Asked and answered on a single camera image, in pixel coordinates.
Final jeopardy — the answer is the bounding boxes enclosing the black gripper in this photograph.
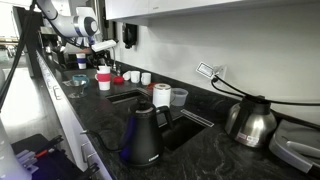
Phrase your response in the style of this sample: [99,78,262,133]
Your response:
[92,48,114,69]

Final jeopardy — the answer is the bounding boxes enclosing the red plastic cup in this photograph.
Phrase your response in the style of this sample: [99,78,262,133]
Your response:
[96,65,112,92]

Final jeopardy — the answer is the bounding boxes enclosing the white cup blue band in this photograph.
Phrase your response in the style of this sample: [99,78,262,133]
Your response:
[75,52,88,70]

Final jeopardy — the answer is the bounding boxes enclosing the plain white cup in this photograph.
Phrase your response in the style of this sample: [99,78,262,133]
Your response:
[122,70,132,82]

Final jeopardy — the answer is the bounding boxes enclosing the metal sink faucet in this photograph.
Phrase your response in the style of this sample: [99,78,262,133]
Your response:
[109,46,123,77]

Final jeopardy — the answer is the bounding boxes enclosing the small red round object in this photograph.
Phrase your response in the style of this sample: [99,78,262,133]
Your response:
[112,75,125,85]

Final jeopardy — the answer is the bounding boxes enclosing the blue ceramic mug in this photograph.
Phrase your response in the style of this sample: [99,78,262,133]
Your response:
[72,73,91,89]

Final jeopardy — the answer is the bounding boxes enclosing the white ceramic mug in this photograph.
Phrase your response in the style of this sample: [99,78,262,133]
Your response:
[140,72,152,86]
[130,70,141,84]

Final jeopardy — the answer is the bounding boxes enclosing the clear glass dripper bowl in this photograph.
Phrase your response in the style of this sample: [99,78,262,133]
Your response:
[63,79,88,99]

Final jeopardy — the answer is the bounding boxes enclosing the red bowl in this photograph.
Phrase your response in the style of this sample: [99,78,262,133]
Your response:
[146,82,158,93]

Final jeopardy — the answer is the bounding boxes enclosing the white paper towel roll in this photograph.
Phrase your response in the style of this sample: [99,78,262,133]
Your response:
[152,82,172,108]

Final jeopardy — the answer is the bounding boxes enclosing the white lower cabinets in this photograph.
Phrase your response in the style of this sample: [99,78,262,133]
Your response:
[34,49,114,180]

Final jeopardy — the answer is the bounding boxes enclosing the black gooseneck kettle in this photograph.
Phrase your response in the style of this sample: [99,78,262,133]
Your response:
[118,97,175,168]

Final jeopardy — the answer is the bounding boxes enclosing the clear plastic container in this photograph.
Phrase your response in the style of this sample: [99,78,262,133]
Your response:
[170,87,189,107]

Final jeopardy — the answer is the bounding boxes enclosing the black orange clamp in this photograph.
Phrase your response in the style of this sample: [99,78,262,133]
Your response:
[33,134,64,158]

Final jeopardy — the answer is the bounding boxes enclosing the white outlet tag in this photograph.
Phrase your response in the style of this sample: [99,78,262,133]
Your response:
[195,61,215,80]

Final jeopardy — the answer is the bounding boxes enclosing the grey label strip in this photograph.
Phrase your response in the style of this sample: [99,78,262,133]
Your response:
[180,108,215,128]

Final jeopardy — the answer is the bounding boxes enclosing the white upper cabinet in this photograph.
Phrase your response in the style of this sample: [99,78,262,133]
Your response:
[104,0,320,22]

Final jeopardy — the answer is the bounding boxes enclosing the black breadboard plate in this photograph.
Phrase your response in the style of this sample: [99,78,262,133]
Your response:
[10,133,101,180]

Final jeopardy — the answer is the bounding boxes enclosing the steel thermal carafe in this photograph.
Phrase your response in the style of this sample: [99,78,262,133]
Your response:
[224,94,278,149]

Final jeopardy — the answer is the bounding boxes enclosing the grey flat appliance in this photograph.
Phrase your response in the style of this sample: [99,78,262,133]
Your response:
[268,119,320,175]

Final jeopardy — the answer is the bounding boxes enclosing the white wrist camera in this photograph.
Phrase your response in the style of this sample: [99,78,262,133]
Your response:
[90,38,118,53]

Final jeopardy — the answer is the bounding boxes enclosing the black wall soap dispenser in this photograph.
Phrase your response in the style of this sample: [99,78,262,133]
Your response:
[121,22,139,50]

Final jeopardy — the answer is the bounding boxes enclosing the chrome cabinet handle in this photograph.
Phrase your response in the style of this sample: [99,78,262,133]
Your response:
[52,85,63,101]
[79,141,98,165]

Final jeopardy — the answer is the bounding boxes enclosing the black kettle cord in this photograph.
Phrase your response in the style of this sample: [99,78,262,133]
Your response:
[79,129,125,154]

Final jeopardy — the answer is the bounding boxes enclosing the long black camera cable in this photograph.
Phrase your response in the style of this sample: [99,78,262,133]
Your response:
[0,0,38,111]

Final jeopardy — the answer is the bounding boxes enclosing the white wall outlet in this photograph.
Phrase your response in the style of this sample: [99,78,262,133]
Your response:
[213,64,228,81]

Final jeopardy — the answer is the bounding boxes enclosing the black power cable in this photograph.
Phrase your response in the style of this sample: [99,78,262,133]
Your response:
[210,75,320,107]
[210,79,258,101]

